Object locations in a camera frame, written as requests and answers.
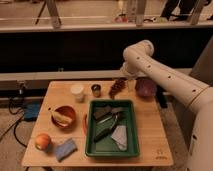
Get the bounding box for orange wooden bowl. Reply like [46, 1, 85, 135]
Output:
[51, 106, 76, 128]

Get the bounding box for blue sponge cloth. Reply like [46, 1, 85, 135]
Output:
[54, 138, 77, 162]

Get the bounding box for grey folded cloth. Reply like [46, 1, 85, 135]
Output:
[111, 125, 127, 151]

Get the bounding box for black handled utensil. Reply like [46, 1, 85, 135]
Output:
[94, 114, 123, 142]

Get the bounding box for green plastic tray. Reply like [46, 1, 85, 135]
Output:
[85, 100, 140, 158]

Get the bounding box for small dark metal cup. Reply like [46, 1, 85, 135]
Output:
[91, 84, 101, 97]

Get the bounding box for purple bowl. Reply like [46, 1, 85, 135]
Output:
[135, 78, 157, 97]

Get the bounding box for dark brown sponge block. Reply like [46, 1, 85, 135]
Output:
[93, 106, 111, 120]

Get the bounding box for white plastic cup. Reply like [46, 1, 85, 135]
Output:
[70, 84, 84, 102]

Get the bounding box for dark red grape bunch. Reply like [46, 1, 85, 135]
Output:
[109, 78, 125, 99]

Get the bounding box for black floor cable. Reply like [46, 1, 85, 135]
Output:
[0, 96, 28, 148]

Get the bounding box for yellow banana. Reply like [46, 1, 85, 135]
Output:
[53, 112, 72, 124]

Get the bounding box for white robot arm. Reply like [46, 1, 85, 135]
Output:
[121, 40, 213, 171]

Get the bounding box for blue box on floor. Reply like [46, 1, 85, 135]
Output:
[24, 103, 40, 121]

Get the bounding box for red yellow apple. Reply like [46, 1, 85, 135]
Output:
[35, 133, 51, 150]

